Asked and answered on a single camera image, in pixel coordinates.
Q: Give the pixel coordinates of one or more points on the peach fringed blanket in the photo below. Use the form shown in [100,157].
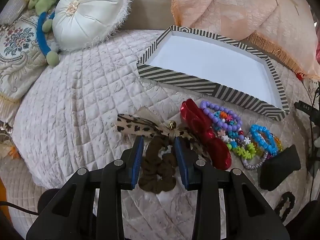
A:
[237,7]

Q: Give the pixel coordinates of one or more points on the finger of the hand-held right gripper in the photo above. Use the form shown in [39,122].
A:
[306,108]

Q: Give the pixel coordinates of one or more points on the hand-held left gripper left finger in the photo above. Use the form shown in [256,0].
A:
[136,165]

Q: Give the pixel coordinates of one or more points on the floral embroidered cushion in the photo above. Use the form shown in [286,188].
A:
[17,55]

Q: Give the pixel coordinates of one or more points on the black hair clip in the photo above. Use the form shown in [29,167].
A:
[283,205]

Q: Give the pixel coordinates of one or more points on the brown scrunchie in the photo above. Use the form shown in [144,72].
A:
[152,170]

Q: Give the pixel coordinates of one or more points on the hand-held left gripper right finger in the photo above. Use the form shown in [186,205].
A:
[182,165]

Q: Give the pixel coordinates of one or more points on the cream quilted bedspread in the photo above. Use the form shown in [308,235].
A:
[75,117]

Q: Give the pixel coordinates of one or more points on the white round satin pillow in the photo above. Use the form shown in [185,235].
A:
[87,12]

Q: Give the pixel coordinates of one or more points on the red satin bow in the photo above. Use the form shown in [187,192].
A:
[195,115]

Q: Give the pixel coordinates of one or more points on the beige striped cushion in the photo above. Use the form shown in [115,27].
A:
[10,7]

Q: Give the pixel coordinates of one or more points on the striped hexagonal cardboard box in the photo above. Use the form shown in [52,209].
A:
[212,60]

